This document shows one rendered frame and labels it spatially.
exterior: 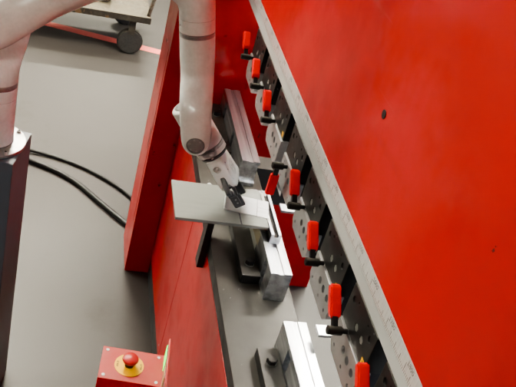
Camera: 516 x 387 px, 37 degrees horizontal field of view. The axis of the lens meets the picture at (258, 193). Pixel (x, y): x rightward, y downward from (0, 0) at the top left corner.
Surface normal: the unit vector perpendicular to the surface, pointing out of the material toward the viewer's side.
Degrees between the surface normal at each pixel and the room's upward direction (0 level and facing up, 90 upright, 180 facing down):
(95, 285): 0
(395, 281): 90
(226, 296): 0
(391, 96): 90
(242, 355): 0
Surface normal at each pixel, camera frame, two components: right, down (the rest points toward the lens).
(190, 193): 0.25, -0.81
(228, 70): 0.15, 0.58
